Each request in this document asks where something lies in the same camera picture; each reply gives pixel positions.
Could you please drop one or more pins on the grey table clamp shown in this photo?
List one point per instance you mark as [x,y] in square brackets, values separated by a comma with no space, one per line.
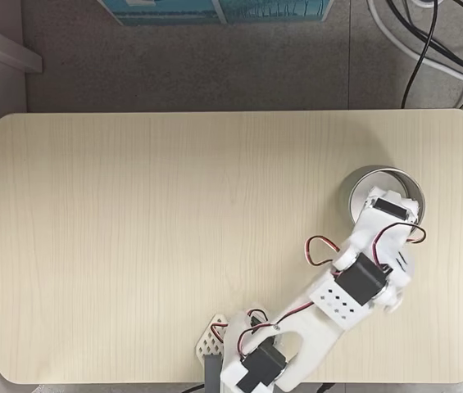
[212,374]

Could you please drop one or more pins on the blue printed box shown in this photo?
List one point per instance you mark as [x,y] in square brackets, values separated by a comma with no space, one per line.
[276,10]
[157,10]

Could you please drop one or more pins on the white shelf board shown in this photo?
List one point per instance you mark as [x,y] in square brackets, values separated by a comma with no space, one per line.
[5,49]

